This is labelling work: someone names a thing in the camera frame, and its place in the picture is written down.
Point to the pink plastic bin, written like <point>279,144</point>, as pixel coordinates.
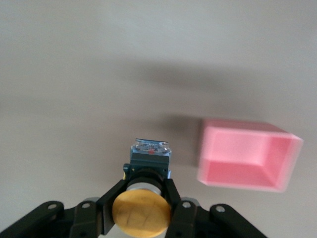
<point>237,153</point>

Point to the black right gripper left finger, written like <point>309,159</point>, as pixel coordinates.
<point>86,218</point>

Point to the yellow push button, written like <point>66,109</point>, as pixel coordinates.
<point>141,213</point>

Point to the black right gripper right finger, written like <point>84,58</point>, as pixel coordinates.
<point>188,218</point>

